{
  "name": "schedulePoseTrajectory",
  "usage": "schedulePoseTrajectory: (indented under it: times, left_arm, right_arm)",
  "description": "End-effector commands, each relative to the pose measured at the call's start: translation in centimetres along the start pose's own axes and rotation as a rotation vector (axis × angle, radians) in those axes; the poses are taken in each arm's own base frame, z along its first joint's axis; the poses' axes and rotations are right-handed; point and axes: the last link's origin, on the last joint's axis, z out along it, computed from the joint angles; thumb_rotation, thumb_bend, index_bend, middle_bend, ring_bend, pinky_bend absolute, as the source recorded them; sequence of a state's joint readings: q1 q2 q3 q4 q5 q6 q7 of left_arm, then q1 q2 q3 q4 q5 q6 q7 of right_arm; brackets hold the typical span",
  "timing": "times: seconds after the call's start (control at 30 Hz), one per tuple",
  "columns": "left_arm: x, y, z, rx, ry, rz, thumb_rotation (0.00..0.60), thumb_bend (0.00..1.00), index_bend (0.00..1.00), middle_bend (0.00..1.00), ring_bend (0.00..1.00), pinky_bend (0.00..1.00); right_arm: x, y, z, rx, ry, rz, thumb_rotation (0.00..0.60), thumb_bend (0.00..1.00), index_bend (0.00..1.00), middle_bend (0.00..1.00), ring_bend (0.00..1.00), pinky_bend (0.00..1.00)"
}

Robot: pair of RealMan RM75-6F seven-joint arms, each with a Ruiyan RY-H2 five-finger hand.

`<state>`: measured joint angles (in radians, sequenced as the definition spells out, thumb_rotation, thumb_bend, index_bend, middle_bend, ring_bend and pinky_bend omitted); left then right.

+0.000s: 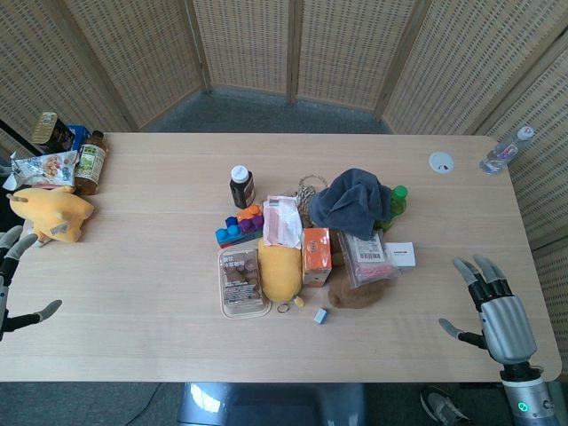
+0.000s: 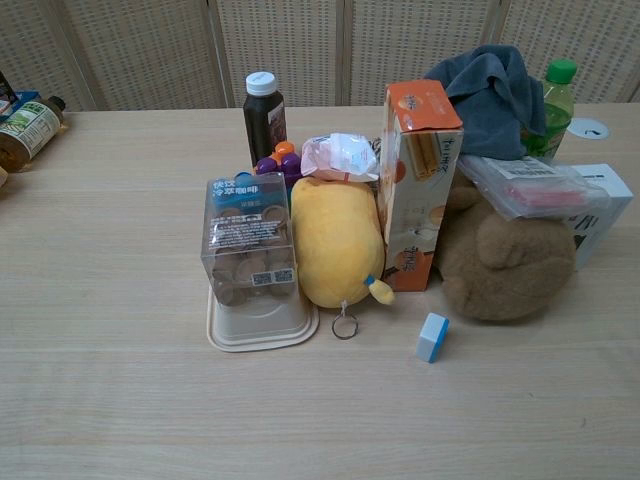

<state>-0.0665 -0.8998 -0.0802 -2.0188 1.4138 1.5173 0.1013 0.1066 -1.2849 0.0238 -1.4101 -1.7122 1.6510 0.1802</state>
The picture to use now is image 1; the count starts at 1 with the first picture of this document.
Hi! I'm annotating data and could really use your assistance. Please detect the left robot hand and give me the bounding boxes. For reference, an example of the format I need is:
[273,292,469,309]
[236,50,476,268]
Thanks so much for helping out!
[0,225,63,342]

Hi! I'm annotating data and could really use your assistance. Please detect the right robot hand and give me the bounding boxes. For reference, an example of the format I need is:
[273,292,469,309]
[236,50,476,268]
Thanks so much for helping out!
[438,254,543,368]

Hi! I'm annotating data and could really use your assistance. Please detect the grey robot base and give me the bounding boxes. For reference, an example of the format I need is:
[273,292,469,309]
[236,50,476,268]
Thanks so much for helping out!
[176,382,367,426]

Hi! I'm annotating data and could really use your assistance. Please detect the dark blue-grey cloth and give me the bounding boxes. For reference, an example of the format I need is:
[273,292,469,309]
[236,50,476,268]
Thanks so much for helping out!
[309,167,392,240]

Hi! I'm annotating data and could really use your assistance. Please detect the yellow plush dog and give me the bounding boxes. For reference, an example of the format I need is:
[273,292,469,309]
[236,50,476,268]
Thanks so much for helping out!
[5,185,95,248]

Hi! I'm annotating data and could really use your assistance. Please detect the grey sneaker shoe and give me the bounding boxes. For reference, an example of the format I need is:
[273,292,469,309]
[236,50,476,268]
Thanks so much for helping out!
[419,385,472,426]

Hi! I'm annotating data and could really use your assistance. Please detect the snack bag with nuts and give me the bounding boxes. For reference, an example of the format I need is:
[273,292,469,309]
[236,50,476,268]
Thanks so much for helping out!
[8,150,80,190]

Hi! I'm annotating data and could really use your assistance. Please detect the small white card box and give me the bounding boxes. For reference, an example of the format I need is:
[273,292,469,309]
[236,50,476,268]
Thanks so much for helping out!
[383,241,419,270]

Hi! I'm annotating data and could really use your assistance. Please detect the amber tea bottle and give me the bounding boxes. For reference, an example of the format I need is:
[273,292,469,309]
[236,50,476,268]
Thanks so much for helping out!
[74,130,108,197]

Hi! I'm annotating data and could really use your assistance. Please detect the dark box with gold lid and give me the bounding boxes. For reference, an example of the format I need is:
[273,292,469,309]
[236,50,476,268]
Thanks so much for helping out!
[30,111,76,154]

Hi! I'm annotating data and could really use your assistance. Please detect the clear bag with label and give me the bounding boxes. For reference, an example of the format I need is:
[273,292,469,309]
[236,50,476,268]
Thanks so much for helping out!
[338,229,402,287]

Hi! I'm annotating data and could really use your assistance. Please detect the brown plush toy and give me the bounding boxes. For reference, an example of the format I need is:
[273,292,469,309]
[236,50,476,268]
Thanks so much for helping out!
[327,250,388,310]

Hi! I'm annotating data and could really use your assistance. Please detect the blue carton box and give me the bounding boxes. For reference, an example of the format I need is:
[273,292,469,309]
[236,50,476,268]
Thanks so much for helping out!
[67,123,94,152]

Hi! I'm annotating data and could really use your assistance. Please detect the green plastic bottle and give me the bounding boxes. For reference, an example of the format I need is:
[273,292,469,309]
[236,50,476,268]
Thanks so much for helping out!
[373,185,409,231]

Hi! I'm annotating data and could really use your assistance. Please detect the clear water bottle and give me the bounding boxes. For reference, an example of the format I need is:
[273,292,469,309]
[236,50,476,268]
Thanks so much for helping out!
[477,125,535,176]

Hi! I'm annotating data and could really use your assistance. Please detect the orange carton box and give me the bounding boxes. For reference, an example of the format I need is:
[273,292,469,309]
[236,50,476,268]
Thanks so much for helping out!
[301,227,333,286]

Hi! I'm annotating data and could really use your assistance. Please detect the brown snack tray package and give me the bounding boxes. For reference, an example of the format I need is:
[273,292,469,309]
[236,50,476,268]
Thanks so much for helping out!
[217,247,272,319]

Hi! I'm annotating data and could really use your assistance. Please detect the yellow plush toy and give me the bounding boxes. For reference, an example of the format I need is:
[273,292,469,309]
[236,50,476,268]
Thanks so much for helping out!
[257,238,307,309]

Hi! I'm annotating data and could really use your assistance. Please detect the colourful toy building blocks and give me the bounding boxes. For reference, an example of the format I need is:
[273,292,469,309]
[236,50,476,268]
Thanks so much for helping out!
[215,204,264,249]

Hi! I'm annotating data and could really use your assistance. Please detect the pink white plastic packet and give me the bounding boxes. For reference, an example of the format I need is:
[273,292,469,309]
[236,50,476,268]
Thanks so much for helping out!
[262,193,303,248]

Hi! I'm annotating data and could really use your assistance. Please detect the dark brown supplement jar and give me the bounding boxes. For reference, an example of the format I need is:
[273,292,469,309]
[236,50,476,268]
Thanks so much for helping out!
[228,164,256,209]

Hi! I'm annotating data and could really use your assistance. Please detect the woven folding screen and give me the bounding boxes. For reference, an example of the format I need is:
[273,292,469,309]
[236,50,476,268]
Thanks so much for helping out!
[0,0,568,347]

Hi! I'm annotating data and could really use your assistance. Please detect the white table cable grommet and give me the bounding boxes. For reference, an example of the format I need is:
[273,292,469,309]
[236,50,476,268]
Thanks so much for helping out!
[428,151,455,175]

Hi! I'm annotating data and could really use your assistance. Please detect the coiled twine rope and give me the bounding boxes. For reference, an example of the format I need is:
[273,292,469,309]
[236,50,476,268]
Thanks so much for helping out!
[294,174,330,228]

